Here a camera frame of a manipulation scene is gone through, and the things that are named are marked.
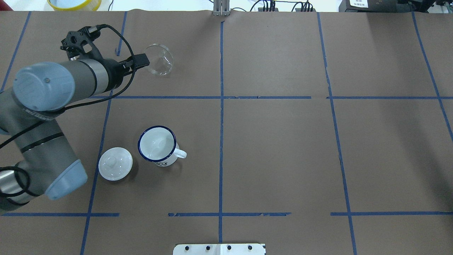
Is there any white enamel mug blue rim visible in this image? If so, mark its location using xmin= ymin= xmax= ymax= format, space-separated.
xmin=137 ymin=125 xmax=187 ymax=167

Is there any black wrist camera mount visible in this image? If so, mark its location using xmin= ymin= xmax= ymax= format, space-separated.
xmin=60 ymin=26 xmax=103 ymax=60

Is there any black robot cable left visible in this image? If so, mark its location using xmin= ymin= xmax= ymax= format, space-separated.
xmin=0 ymin=24 xmax=138 ymax=199

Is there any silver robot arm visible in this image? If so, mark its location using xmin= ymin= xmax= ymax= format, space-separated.
xmin=1 ymin=53 xmax=149 ymax=215

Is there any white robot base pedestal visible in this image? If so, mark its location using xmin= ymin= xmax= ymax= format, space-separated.
xmin=173 ymin=243 xmax=266 ymax=255

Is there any white round lid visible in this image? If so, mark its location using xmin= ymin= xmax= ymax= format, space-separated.
xmin=98 ymin=147 xmax=133 ymax=181

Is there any yellow tape roll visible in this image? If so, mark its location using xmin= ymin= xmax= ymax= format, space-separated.
xmin=47 ymin=0 xmax=102 ymax=11

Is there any clear glass funnel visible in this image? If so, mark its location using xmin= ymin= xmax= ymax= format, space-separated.
xmin=143 ymin=44 xmax=174 ymax=76

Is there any black computer box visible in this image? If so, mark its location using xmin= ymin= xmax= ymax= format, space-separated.
xmin=338 ymin=0 xmax=436 ymax=13

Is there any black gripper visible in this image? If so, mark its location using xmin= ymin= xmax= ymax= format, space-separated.
xmin=103 ymin=53 xmax=149 ymax=89

